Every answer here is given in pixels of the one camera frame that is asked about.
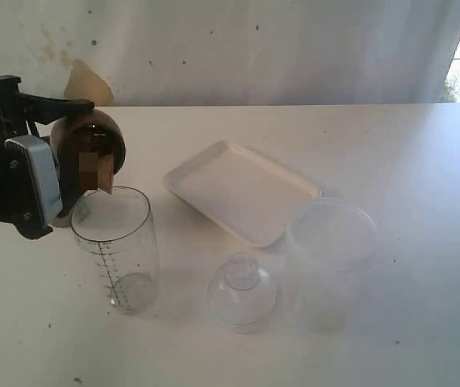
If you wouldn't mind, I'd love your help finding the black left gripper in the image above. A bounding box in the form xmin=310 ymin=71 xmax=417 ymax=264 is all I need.
xmin=0 ymin=75 xmax=94 ymax=239

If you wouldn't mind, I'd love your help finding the brown wooden cup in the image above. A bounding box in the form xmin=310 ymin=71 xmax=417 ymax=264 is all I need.
xmin=50 ymin=109 xmax=126 ymax=181

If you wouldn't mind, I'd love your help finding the stainless steel cup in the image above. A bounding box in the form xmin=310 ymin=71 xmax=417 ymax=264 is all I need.
xmin=50 ymin=214 xmax=71 ymax=228

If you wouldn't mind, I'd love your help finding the clear measuring glass jar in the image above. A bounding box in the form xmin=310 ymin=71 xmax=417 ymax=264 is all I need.
xmin=70 ymin=186 xmax=160 ymax=314

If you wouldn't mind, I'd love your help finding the clear dome jar lid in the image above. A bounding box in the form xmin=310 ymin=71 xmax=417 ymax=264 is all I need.
xmin=207 ymin=252 xmax=276 ymax=333

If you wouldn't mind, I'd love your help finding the white foam tray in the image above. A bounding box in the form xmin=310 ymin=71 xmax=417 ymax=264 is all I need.
xmin=164 ymin=140 xmax=321 ymax=248

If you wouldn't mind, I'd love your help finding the translucent plastic tub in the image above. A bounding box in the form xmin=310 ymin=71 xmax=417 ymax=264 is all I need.
xmin=284 ymin=198 xmax=378 ymax=331

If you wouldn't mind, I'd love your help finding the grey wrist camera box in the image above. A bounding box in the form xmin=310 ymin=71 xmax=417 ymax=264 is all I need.
xmin=4 ymin=135 xmax=63 ymax=227

